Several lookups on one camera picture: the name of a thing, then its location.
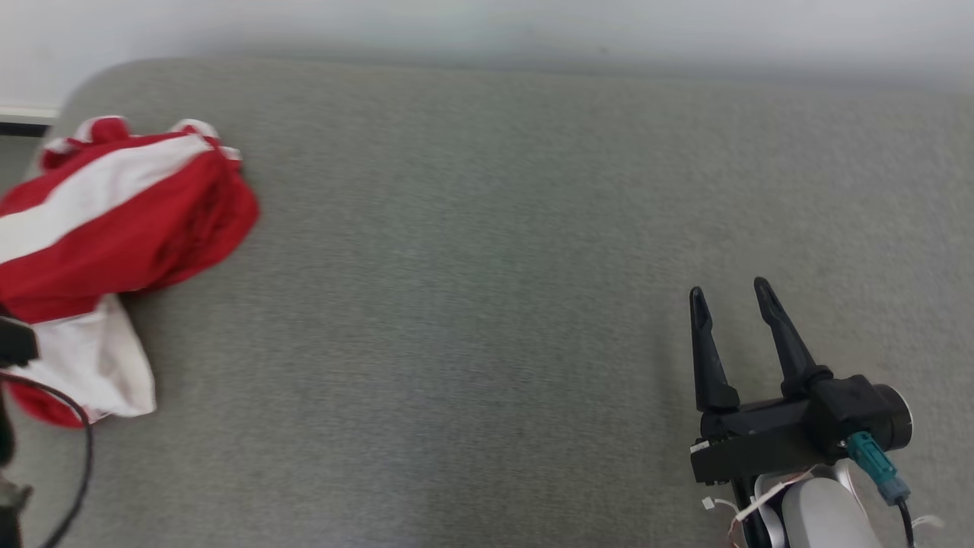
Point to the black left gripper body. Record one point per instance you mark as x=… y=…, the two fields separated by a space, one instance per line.
x=15 y=342

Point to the red shorts with white stripe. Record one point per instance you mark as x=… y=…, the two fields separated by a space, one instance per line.
x=152 y=221

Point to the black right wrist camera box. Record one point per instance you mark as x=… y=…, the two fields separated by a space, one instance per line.
x=848 y=415

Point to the white and black skirting board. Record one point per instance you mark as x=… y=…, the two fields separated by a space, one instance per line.
x=27 y=122

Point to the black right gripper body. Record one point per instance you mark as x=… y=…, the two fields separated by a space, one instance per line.
x=753 y=441

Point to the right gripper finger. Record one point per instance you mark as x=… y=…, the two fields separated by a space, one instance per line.
x=711 y=365
x=787 y=342

